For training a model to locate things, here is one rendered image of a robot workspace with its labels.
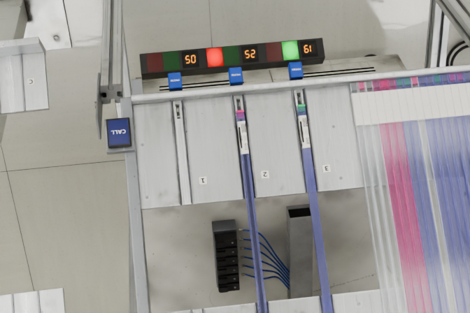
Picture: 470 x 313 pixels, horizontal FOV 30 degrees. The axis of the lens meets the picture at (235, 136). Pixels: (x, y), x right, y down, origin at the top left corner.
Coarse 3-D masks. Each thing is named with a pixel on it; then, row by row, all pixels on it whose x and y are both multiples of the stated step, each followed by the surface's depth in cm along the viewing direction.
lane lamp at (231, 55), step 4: (224, 48) 161; (228, 48) 161; (232, 48) 161; (236, 48) 161; (224, 52) 161; (228, 52) 161; (232, 52) 161; (236, 52) 161; (224, 56) 161; (228, 56) 161; (232, 56) 161; (236, 56) 161; (224, 60) 161; (228, 60) 161; (232, 60) 161; (236, 60) 161; (228, 64) 161; (232, 64) 161
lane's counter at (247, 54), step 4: (244, 48) 162; (248, 48) 162; (252, 48) 162; (256, 48) 162; (244, 52) 161; (248, 52) 161; (252, 52) 161; (256, 52) 161; (244, 56) 161; (248, 56) 161; (252, 56) 161; (256, 56) 161; (244, 60) 161; (248, 60) 161; (252, 60) 161; (256, 60) 161
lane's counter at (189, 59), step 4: (184, 52) 161; (188, 52) 161; (192, 52) 161; (196, 52) 161; (184, 56) 161; (188, 56) 161; (192, 56) 161; (196, 56) 161; (184, 60) 160; (188, 60) 160; (192, 60) 161; (196, 60) 161; (184, 64) 160; (188, 64) 160; (192, 64) 160; (196, 64) 160
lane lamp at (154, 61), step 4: (160, 52) 161; (148, 56) 160; (152, 56) 160; (156, 56) 160; (160, 56) 160; (148, 60) 160; (152, 60) 160; (156, 60) 160; (160, 60) 160; (148, 64) 160; (152, 64) 160; (156, 64) 160; (160, 64) 160; (148, 68) 160; (152, 68) 160; (156, 68) 160; (160, 68) 160; (148, 72) 160
